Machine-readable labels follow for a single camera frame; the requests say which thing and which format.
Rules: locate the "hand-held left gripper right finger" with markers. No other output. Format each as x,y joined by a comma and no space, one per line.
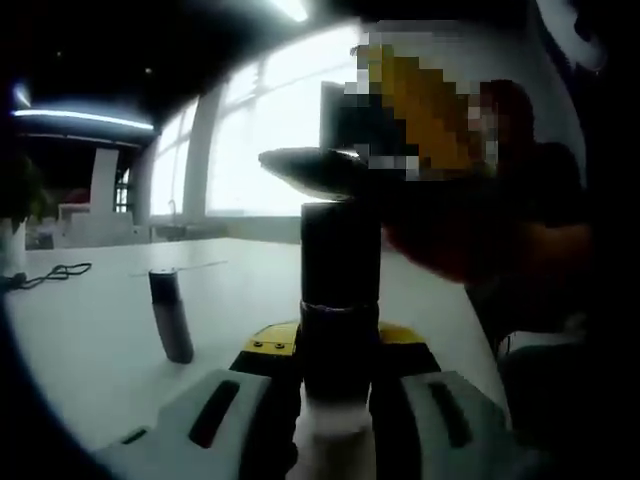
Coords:
450,425

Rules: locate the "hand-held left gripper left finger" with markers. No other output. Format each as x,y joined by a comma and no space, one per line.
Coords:
225,415

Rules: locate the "black cylinder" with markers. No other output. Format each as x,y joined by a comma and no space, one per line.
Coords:
340,250

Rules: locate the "frosted black-capped cosmetic bottle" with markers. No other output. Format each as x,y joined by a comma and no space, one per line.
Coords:
172,325

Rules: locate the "window with white blinds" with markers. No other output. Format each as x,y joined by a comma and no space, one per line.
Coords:
260,125

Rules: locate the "metal sink with faucet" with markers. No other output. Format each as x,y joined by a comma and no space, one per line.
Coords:
190,231

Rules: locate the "white table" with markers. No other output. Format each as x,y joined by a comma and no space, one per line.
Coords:
100,350

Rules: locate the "white square pillar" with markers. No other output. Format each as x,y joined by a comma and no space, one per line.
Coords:
104,180

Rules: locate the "white low cabinet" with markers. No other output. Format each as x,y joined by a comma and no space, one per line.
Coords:
100,230

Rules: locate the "person's dark clothed torso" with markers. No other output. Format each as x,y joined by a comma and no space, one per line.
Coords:
565,175

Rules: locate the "potted green plant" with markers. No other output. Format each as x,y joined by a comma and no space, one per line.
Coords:
12,245

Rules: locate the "black wall monitor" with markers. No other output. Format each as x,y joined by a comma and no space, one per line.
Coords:
332,115

